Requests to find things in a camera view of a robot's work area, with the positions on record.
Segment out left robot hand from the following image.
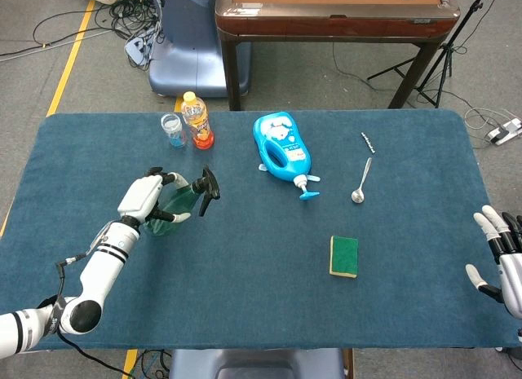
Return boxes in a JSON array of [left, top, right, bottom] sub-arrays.
[[117, 166, 192, 227]]

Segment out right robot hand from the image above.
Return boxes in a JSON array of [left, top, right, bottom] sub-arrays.
[[465, 205, 522, 320]]

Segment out green spray bottle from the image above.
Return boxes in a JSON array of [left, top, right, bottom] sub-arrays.
[[142, 164, 222, 237]]

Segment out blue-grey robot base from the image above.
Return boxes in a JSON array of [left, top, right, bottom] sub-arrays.
[[148, 0, 252, 99]]

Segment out orange drink bottle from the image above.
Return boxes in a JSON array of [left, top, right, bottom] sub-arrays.
[[180, 90, 215, 151]]

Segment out blue detergent pump bottle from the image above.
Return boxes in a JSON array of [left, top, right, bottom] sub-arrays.
[[252, 111, 322, 201]]

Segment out clear glass jar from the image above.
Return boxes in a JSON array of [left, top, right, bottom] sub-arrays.
[[160, 112, 188, 149]]

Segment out white power strip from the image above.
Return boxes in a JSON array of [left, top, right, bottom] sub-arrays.
[[488, 117, 522, 146]]

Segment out grey power strip with plugs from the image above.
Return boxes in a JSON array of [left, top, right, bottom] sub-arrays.
[[124, 28, 158, 67]]

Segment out blue table cloth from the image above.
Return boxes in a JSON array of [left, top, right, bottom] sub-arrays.
[[0, 108, 515, 353]]

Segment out green yellow sponge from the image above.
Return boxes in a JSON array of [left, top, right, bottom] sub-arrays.
[[329, 235, 360, 279]]

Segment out metal spoon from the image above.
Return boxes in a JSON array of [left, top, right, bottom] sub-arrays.
[[351, 156, 373, 205]]

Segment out grey robot torso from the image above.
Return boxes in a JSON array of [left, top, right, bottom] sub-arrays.
[[169, 348, 346, 379]]

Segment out black tripod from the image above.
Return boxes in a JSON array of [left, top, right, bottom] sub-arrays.
[[366, 0, 490, 109]]

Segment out brown mahjong table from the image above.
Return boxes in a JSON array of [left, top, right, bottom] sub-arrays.
[[215, 0, 461, 111]]

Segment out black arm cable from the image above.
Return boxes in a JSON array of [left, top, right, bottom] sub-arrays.
[[37, 231, 134, 378]]

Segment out cables under the table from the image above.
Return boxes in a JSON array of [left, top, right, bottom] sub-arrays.
[[134, 348, 172, 379]]

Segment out white floor cable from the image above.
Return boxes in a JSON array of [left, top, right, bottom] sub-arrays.
[[463, 107, 522, 148]]

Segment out long black floor cable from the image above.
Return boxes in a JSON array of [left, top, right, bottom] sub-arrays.
[[0, 12, 135, 58]]

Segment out black cable bundle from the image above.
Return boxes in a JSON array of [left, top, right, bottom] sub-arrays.
[[93, 0, 166, 73]]

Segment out thin black floor cable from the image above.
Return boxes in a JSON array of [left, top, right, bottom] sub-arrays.
[[332, 42, 392, 97]]

